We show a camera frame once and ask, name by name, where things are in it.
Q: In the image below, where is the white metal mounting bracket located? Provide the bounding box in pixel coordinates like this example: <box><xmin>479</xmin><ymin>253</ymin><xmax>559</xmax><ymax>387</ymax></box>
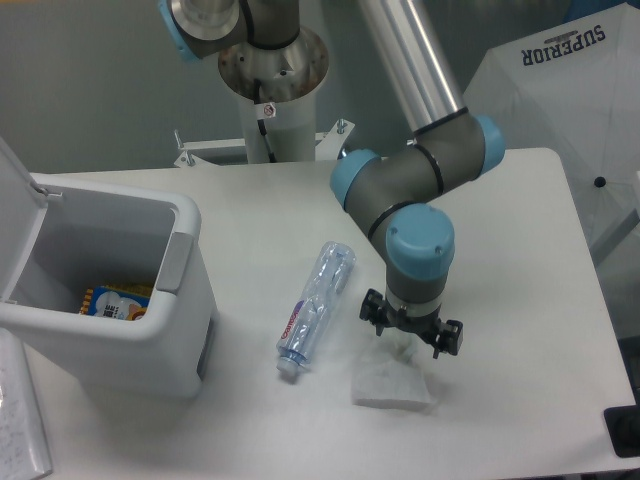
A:
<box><xmin>173</xmin><ymin>118</ymin><xmax>356</xmax><ymax>168</ymax></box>

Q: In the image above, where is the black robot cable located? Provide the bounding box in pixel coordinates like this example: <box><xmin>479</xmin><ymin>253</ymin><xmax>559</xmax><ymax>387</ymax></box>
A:
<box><xmin>251</xmin><ymin>77</ymin><xmax>277</xmax><ymax>164</ymax></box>

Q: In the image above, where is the crushed clear plastic bottle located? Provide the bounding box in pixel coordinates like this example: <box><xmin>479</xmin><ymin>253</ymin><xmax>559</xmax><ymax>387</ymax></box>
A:
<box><xmin>276</xmin><ymin>241</ymin><xmax>356</xmax><ymax>381</ymax></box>

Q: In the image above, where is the white plastic wrapper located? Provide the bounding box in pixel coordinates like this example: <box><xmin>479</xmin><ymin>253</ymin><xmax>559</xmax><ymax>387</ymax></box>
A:
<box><xmin>351</xmin><ymin>332</ymin><xmax>433</xmax><ymax>411</ymax></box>

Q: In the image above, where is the blue snack package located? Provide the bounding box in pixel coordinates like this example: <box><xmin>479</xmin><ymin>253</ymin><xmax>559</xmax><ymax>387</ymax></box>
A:
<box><xmin>79</xmin><ymin>284</ymin><xmax>152</xmax><ymax>321</ymax></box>

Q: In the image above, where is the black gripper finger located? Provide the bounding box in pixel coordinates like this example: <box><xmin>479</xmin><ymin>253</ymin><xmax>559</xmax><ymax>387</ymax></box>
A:
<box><xmin>433</xmin><ymin>320</ymin><xmax>463</xmax><ymax>358</ymax></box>
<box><xmin>359</xmin><ymin>289</ymin><xmax>388</xmax><ymax>336</ymax></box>

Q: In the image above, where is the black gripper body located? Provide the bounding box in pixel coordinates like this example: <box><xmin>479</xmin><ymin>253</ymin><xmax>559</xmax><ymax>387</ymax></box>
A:
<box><xmin>383</xmin><ymin>294</ymin><xmax>442</xmax><ymax>344</ymax></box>

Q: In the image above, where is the white trash can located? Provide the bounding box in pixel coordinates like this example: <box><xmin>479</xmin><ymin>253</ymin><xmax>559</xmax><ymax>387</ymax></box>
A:
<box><xmin>1</xmin><ymin>146</ymin><xmax>216</xmax><ymax>398</ymax></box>

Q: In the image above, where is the black device at edge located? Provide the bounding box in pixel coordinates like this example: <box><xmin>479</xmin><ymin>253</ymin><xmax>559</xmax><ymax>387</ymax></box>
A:
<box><xmin>604</xmin><ymin>405</ymin><xmax>639</xmax><ymax>458</ymax></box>

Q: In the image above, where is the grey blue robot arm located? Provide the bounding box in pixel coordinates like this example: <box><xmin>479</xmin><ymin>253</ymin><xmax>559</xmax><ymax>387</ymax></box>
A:
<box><xmin>159</xmin><ymin>1</ymin><xmax>505</xmax><ymax>355</ymax></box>

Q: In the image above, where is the white umbrella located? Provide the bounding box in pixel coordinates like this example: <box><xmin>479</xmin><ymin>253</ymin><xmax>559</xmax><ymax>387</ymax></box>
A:
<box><xmin>464</xmin><ymin>4</ymin><xmax>639</xmax><ymax>244</ymax></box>

